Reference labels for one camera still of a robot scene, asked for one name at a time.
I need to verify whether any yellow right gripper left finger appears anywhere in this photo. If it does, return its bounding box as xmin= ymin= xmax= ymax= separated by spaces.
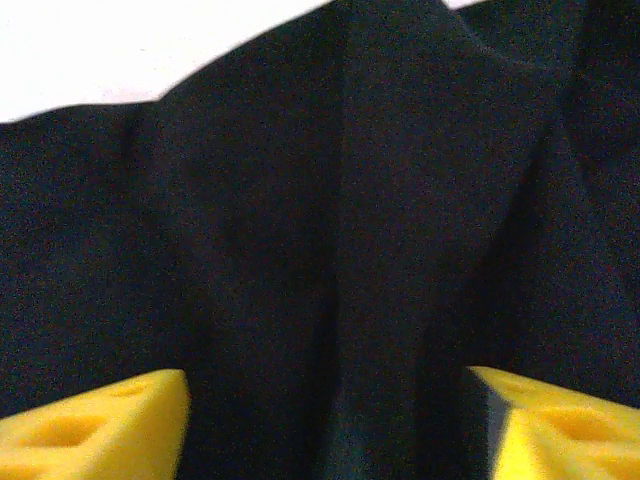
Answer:
xmin=0 ymin=368 xmax=191 ymax=480

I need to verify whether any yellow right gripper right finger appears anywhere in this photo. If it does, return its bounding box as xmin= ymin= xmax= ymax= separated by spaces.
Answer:
xmin=469 ymin=365 xmax=640 ymax=480

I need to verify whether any black floral print t-shirt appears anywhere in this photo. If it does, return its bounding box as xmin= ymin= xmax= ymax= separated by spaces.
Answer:
xmin=0 ymin=0 xmax=640 ymax=480

